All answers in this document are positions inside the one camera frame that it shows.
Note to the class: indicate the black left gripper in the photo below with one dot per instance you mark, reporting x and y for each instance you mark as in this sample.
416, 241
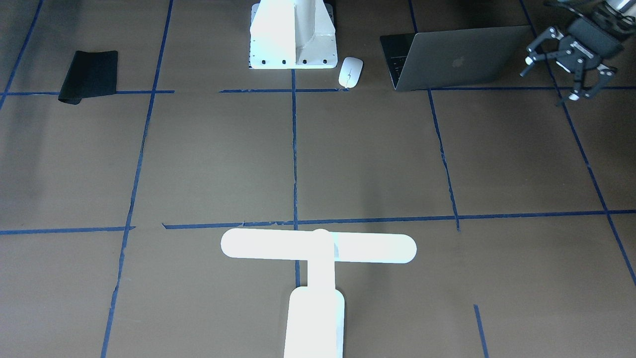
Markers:
594, 41

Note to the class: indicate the white pedestal column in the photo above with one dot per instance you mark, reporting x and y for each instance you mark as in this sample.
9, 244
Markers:
292, 34

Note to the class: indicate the black mouse pad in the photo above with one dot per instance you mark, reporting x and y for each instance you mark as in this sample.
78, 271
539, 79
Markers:
91, 74

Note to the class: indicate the white computer mouse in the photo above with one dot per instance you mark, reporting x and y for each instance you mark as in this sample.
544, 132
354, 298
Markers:
350, 72

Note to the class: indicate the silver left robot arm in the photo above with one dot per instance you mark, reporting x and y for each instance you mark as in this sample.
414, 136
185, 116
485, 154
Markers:
617, 17

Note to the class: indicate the white desk lamp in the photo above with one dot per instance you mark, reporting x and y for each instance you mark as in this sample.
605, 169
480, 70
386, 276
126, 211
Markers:
316, 311

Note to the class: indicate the grey laptop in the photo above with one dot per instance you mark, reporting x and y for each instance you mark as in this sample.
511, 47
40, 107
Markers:
448, 58

